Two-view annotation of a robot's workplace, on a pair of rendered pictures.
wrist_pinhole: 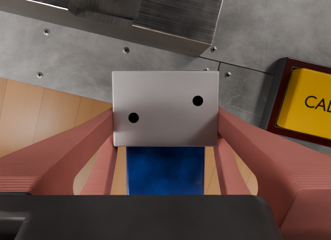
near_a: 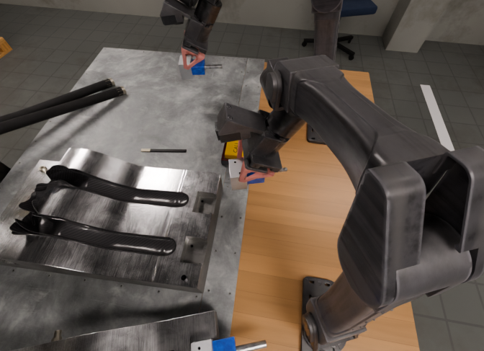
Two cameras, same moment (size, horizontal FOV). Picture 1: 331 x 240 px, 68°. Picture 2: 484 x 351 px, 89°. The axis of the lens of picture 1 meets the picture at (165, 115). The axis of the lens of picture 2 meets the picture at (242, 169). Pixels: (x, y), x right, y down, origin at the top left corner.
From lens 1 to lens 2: 0.44 m
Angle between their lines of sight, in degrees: 33
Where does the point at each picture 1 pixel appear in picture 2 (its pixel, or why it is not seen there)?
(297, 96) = (234, 154)
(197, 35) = (218, 176)
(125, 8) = (209, 203)
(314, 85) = (230, 150)
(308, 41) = (214, 156)
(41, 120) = (256, 252)
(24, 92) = (244, 261)
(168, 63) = (225, 200)
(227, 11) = not seen: hidden behind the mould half
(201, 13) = (212, 176)
